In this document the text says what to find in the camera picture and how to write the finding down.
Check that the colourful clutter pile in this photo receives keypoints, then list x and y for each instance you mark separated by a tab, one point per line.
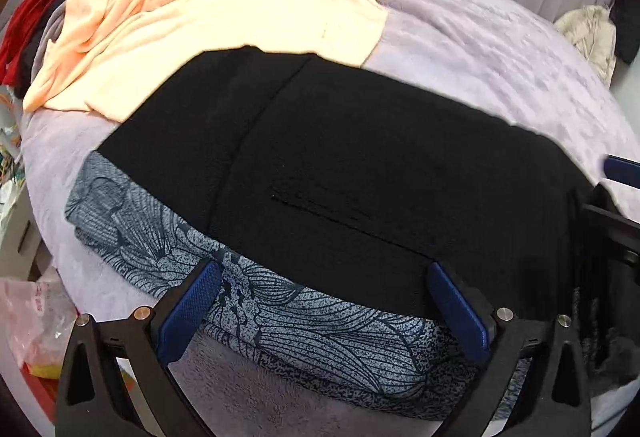
10	142

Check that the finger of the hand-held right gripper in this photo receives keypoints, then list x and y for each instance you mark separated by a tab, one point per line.
622	169

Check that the peach cloth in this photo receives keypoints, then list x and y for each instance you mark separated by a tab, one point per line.
200	7

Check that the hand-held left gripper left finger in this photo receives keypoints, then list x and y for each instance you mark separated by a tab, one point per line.
192	302

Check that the black pants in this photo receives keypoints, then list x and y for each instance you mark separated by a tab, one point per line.
350	167

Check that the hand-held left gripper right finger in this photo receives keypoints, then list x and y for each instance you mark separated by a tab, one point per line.
457	312

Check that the lavender fleece blanket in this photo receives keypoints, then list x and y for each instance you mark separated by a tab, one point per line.
475	52

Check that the grey leaf-patterned cloth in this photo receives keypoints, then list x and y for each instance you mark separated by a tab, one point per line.
300	317

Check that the white bedside furniture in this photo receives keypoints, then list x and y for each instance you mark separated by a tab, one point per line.
22	237

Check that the pink plastic bag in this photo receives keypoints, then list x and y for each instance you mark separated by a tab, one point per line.
30	312

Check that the black hanging jacket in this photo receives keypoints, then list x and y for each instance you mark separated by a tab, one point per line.
627	22

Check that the cream jacket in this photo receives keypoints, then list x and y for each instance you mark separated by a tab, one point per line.
590	32

